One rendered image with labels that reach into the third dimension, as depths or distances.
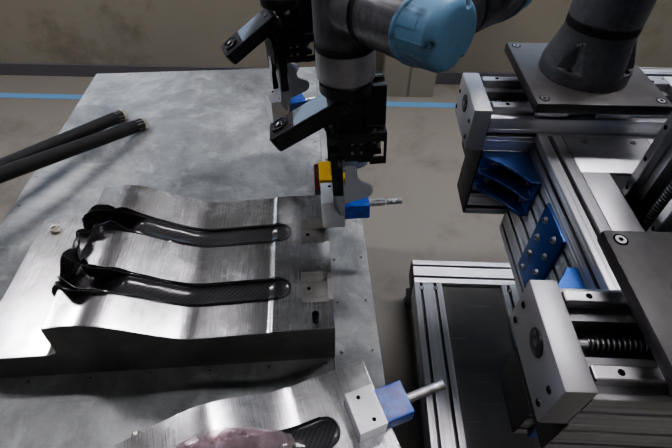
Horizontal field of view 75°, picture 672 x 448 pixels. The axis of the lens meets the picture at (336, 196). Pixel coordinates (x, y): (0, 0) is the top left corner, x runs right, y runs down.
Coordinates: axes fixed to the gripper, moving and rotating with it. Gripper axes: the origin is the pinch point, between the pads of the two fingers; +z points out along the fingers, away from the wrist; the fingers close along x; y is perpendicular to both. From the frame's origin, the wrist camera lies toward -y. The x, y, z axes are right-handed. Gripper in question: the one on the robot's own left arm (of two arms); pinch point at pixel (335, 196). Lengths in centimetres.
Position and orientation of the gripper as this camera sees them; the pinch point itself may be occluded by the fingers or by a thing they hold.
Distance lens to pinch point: 69.8
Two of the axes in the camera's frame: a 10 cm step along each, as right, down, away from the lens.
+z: 0.4, 7.5, 6.6
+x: -0.5, -6.6, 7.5
